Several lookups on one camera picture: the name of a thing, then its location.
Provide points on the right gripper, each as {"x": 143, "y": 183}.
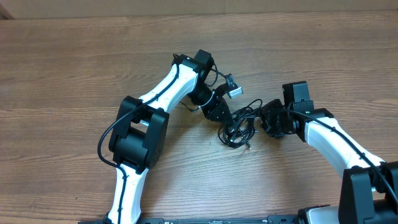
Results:
{"x": 265, "y": 113}

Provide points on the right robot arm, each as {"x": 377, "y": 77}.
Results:
{"x": 369, "y": 184}

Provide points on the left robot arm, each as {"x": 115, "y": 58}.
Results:
{"x": 137, "y": 136}

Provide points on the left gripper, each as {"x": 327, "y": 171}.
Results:
{"x": 214, "y": 113}

